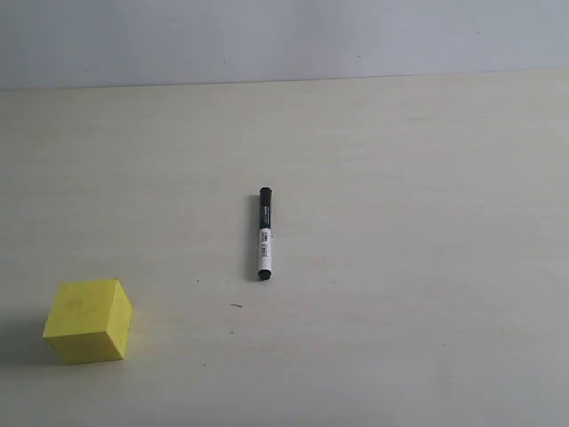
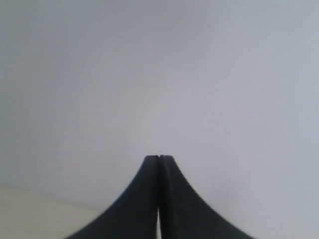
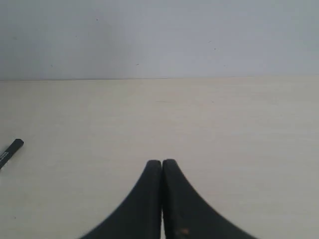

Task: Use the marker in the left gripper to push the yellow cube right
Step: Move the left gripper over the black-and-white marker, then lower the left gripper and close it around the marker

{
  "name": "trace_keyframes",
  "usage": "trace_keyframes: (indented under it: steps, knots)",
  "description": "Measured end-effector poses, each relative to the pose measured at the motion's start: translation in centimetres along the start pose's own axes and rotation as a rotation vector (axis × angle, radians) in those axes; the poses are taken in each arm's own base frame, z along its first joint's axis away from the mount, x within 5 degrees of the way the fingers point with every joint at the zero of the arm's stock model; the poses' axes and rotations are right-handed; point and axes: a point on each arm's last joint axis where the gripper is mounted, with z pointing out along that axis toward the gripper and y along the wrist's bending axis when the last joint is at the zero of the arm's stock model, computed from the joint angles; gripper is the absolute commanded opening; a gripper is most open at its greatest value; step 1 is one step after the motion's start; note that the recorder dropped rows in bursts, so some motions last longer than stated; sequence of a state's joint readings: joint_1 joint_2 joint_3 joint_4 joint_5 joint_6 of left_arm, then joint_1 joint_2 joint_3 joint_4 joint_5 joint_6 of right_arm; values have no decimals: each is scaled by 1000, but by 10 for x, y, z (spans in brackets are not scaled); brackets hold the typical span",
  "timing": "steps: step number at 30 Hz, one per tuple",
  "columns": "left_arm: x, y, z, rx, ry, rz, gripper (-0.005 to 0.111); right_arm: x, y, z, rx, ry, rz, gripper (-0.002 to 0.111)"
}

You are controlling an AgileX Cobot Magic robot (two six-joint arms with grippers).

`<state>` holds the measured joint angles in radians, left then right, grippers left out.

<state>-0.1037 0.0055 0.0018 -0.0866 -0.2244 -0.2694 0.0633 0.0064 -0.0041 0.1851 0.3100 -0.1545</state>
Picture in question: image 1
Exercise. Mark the yellow foam cube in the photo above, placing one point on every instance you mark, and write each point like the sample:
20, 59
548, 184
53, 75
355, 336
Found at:
89, 321

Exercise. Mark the black and white marker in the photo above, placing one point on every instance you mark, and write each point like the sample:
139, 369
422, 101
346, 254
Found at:
265, 235

